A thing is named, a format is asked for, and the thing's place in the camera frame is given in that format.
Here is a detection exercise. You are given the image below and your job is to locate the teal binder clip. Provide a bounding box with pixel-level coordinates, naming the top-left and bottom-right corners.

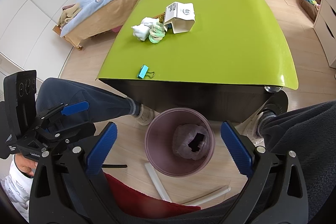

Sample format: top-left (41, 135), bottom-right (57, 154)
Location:
top-left (137, 65), bottom-right (155, 79)

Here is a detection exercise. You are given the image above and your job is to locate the white tissue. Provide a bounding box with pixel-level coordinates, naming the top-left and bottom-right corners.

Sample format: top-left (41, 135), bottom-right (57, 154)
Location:
top-left (131, 17), bottom-right (159, 42)

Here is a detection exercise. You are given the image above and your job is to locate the white cotton socks box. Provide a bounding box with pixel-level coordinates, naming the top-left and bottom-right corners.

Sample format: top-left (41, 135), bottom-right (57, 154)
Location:
top-left (163, 2), bottom-right (195, 34)

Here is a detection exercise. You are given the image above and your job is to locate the green white sock roll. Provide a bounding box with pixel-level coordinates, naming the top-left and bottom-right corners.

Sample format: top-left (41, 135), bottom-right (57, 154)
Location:
top-left (148, 22), bottom-right (166, 44)

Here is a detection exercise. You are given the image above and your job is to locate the pink trash bin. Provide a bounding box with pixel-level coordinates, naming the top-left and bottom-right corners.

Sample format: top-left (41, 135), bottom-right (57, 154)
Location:
top-left (145, 108), bottom-right (215, 177)

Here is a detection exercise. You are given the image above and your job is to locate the person's left hand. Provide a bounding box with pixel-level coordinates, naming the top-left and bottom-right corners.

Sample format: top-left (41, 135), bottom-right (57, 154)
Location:
top-left (14, 153), bottom-right (38, 177)

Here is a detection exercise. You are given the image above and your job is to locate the red cloth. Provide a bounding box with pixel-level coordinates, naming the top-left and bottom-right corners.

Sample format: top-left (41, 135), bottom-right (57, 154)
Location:
top-left (104, 173), bottom-right (201, 219)

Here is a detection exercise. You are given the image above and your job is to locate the white plastic strip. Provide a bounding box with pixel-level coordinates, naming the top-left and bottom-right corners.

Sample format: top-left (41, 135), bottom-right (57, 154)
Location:
top-left (145, 162), bottom-right (172, 202)

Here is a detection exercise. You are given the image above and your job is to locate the beige folded towel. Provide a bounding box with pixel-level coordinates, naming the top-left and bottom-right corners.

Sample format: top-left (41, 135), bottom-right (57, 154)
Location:
top-left (57, 3), bottom-right (82, 27)

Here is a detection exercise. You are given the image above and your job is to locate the green table mat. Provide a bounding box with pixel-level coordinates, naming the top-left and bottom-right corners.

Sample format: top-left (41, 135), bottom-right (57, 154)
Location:
top-left (98, 0), bottom-right (298, 90)

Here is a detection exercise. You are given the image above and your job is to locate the white drawer cabinet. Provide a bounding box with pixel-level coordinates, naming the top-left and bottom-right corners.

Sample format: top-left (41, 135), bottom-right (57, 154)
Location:
top-left (313, 0), bottom-right (336, 69)

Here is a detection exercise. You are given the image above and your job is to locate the brown pet bed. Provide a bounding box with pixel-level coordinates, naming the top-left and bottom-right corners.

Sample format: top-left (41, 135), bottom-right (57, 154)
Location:
top-left (298, 0), bottom-right (321, 21)

